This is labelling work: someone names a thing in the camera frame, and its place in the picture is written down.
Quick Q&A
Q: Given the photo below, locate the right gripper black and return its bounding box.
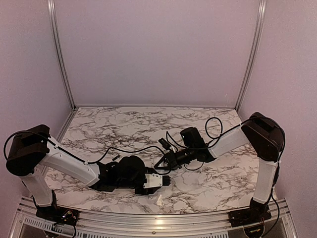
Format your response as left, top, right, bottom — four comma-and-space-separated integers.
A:
154, 146, 196, 171

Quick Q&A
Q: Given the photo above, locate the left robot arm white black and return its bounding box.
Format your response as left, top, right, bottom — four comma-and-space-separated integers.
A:
3, 124, 163, 221

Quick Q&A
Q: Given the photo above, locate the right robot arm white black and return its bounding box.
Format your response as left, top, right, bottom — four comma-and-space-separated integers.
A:
154, 112, 286, 222

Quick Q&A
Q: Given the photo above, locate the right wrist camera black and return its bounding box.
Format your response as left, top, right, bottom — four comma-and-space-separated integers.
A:
158, 138, 178, 152

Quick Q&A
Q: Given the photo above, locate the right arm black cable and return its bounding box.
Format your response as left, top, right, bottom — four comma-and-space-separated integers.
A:
165, 117, 285, 172

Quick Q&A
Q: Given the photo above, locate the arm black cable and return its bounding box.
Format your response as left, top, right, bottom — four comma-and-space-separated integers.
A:
2, 130, 165, 166
165, 117, 285, 172

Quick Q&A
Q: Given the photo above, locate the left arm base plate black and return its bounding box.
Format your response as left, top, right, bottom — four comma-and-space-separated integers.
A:
36, 190, 79, 226

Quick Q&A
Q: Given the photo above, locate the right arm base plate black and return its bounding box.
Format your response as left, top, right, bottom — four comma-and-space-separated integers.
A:
228, 208, 272, 227

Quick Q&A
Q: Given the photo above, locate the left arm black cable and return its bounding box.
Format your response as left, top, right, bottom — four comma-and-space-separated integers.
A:
2, 130, 165, 166

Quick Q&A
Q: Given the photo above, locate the front aluminium rail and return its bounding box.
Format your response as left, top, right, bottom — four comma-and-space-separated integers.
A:
9, 198, 298, 238

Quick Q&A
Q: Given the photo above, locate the right aluminium frame post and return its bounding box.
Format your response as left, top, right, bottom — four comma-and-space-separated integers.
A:
234, 0, 267, 112

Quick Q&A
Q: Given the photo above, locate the aluminium frame post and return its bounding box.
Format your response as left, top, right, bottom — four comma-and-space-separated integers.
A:
234, 0, 267, 112
47, 0, 76, 111

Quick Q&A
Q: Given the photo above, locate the left aluminium frame post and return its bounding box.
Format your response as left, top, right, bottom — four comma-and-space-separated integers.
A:
47, 0, 76, 111

